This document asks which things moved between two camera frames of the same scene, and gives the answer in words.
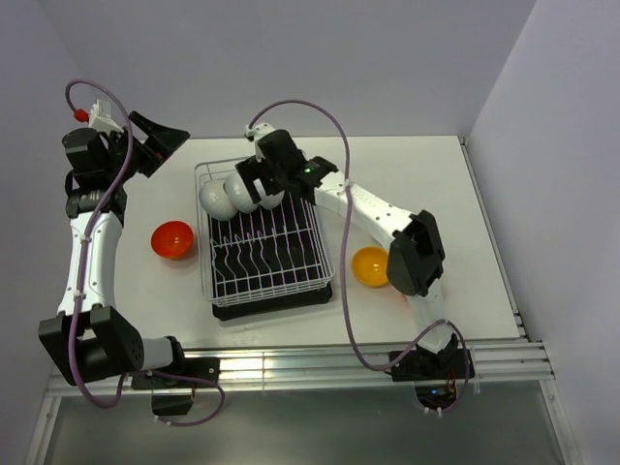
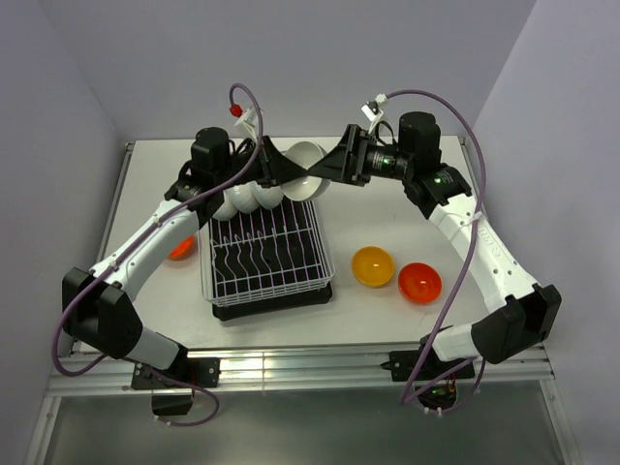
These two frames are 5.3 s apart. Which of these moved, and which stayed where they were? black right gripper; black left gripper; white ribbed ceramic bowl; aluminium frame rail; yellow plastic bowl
Moved: black left gripper; black right gripper
Stayed: white ribbed ceramic bowl; yellow plastic bowl; aluminium frame rail
